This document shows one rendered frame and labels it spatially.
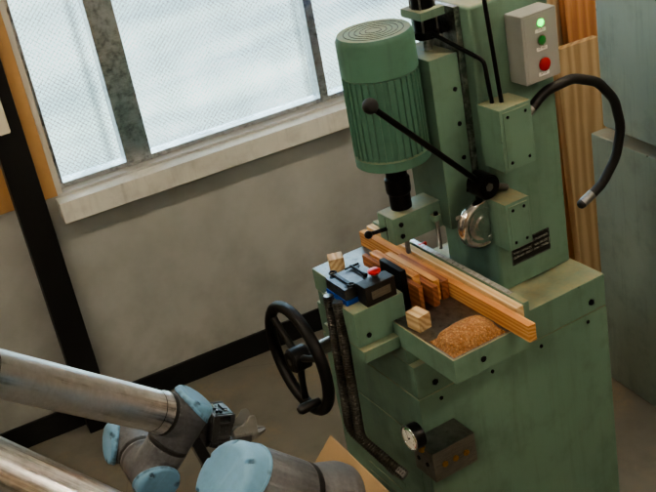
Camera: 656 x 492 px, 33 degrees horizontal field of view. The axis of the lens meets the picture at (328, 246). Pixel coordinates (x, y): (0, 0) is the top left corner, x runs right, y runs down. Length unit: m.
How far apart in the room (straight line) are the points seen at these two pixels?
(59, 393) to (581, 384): 1.39
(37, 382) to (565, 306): 1.32
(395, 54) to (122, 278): 1.80
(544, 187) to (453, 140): 0.29
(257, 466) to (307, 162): 2.19
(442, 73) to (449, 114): 0.10
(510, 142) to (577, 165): 1.71
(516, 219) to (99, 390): 1.04
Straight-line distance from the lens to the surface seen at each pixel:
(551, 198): 2.78
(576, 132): 4.19
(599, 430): 3.05
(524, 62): 2.55
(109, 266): 3.93
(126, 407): 2.17
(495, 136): 2.54
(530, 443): 2.89
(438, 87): 2.54
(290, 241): 4.13
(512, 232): 2.61
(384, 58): 2.42
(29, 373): 2.04
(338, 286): 2.51
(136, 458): 2.35
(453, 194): 2.64
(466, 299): 2.54
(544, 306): 2.73
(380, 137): 2.49
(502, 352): 2.44
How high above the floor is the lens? 2.20
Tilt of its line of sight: 26 degrees down
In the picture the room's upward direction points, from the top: 11 degrees counter-clockwise
